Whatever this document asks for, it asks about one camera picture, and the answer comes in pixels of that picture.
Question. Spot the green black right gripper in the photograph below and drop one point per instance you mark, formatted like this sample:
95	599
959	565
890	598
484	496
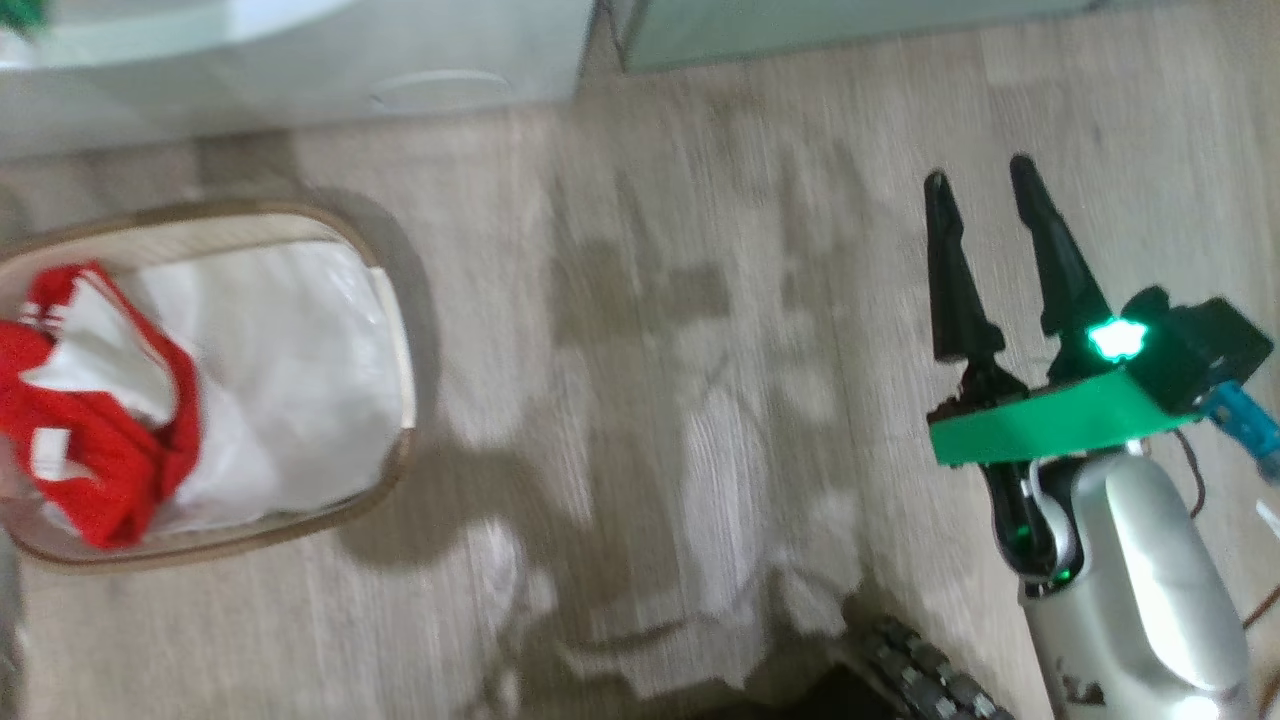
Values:
1050	425

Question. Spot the red and white jersey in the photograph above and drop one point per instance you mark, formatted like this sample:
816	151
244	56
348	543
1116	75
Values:
110	450

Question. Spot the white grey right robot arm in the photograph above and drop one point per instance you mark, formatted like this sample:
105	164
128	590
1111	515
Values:
1140	600

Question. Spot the cream perforated laundry basket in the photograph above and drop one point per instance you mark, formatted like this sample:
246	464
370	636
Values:
390	330

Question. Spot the white cloth in basket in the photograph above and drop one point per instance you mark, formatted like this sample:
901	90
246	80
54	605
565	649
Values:
290	380

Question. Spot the white washing machine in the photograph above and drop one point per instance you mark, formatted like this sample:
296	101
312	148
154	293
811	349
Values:
300	70

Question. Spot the pale green cabinet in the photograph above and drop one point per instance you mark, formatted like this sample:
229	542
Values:
800	25

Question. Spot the black treaded robot wheel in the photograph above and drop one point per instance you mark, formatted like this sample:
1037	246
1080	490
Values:
930	670

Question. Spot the round white filter cover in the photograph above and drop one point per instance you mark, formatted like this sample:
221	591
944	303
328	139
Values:
440	90

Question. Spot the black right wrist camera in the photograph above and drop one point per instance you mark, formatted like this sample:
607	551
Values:
1200	350

